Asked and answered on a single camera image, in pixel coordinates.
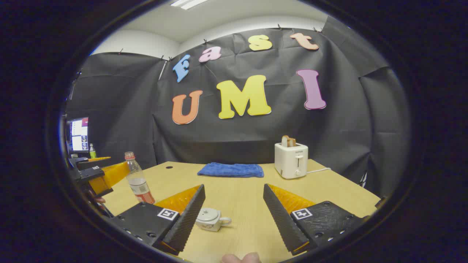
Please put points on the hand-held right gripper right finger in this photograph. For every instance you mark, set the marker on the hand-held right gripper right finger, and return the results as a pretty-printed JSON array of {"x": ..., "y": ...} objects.
[{"x": 281, "y": 223}]

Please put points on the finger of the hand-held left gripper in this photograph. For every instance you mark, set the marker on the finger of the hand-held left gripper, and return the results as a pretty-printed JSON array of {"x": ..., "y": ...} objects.
[
  {"x": 91, "y": 164},
  {"x": 109, "y": 175}
]

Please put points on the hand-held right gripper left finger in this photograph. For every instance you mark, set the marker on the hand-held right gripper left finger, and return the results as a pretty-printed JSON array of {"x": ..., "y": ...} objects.
[{"x": 186, "y": 223}]

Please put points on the white teacup lid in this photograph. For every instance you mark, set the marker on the white teacup lid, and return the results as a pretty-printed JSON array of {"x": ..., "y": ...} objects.
[{"x": 207, "y": 214}]

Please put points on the white ceramic teacup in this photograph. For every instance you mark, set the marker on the white ceramic teacup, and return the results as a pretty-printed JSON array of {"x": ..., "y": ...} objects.
[{"x": 210, "y": 226}]

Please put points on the clear plastic water bottle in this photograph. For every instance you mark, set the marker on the clear plastic water bottle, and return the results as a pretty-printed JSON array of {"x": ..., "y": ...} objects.
[{"x": 138, "y": 182}]

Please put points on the green drink bottle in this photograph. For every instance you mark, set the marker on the green drink bottle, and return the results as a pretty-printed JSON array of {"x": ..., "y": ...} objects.
[{"x": 92, "y": 151}]

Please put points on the computer monitor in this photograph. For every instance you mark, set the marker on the computer monitor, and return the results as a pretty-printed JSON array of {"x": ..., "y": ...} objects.
[{"x": 78, "y": 135}]

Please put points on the white toaster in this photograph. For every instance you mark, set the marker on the white toaster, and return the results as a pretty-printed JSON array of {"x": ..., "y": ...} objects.
[{"x": 290, "y": 160}]

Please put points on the blue folded towel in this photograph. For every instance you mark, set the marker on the blue folded towel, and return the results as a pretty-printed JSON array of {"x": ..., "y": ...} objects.
[{"x": 230, "y": 170}]

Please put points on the toasted bread slice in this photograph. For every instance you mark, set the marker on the toasted bread slice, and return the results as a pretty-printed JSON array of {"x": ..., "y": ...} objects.
[{"x": 288, "y": 141}]

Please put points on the black backdrop cloth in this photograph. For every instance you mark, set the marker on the black backdrop cloth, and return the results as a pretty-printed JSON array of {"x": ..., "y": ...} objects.
[{"x": 237, "y": 135}]

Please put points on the ceiling light panel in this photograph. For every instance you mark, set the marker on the ceiling light panel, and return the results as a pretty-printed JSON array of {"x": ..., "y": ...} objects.
[{"x": 187, "y": 3}]

